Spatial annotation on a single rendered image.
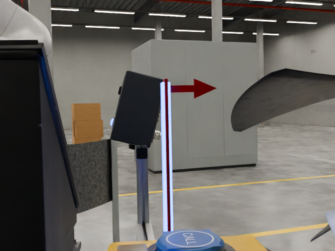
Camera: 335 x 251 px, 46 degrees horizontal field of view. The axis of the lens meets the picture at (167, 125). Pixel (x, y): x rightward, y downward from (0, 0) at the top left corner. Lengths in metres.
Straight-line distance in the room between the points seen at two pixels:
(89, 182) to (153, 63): 4.41
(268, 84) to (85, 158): 1.97
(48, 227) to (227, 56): 6.72
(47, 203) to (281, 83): 0.29
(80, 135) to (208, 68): 3.16
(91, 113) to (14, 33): 7.65
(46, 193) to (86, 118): 8.00
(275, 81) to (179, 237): 0.24
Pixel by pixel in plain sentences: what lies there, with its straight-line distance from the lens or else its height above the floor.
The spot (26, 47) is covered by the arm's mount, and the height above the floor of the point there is 1.23.
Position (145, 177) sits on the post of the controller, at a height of 0.98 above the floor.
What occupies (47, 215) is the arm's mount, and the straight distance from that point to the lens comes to 0.48.
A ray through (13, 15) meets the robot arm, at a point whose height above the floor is 1.34.
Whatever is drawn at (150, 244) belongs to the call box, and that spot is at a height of 1.07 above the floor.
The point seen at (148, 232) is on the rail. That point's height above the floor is 0.86.
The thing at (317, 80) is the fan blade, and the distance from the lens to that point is 0.45.
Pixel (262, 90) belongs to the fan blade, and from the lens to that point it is 0.46.
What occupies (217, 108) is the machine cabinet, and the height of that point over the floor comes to 1.08.
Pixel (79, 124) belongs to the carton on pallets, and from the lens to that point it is 8.45.
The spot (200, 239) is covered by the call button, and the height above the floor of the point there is 1.08.
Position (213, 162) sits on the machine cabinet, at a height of 0.14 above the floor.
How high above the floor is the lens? 1.16
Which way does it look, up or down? 3 degrees down
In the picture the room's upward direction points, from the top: 1 degrees counter-clockwise
